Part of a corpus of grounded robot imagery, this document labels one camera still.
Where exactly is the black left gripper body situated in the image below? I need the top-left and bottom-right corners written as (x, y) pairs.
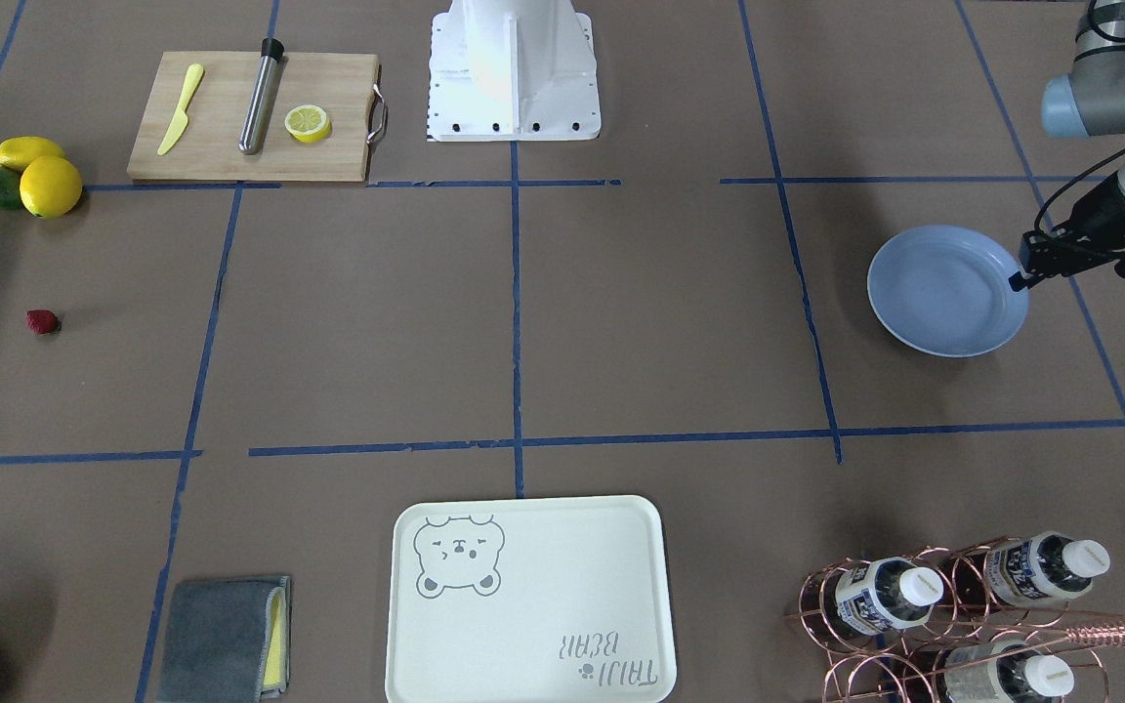
top-left (1036, 175), bottom-right (1125, 281)

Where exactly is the blue round plate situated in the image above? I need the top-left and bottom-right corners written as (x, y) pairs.
top-left (866, 226), bottom-right (1031, 357)

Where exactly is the red strawberry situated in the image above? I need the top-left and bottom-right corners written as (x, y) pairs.
top-left (25, 309), bottom-right (62, 337)

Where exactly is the dark bottle white cap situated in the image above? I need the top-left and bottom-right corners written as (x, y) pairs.
top-left (821, 558), bottom-right (946, 641)

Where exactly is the cream bear tray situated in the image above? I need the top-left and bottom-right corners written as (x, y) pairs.
top-left (385, 495), bottom-right (678, 702)

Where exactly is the half lemon slice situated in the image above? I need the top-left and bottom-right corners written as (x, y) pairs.
top-left (284, 105), bottom-right (332, 145)

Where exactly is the steel muddler black tip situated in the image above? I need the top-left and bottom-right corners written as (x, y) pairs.
top-left (237, 37), bottom-right (285, 155)

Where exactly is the bamboo cutting board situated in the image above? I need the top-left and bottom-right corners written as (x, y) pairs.
top-left (128, 52), bottom-right (387, 183)

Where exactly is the yellow plastic knife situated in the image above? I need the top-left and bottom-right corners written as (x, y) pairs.
top-left (156, 62), bottom-right (205, 156)

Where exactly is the yellow sponge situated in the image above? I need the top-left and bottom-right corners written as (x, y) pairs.
top-left (260, 587), bottom-right (289, 699)

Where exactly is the grey folded cloth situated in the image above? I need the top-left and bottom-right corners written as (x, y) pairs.
top-left (156, 574), bottom-right (293, 702)

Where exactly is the yellow lemon front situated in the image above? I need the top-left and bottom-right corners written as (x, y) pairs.
top-left (20, 156), bottom-right (84, 219)

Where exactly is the yellow lemon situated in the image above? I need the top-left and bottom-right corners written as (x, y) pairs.
top-left (0, 135), bottom-right (66, 173)
top-left (20, 156), bottom-right (84, 219)

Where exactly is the yellow lemon back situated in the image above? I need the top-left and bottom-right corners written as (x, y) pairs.
top-left (0, 135), bottom-right (66, 173)

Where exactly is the copper wire bottle rack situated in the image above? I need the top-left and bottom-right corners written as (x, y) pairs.
top-left (782, 537), bottom-right (1125, 702)

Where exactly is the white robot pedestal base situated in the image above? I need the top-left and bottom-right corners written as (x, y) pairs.
top-left (426, 1), bottom-right (603, 143)

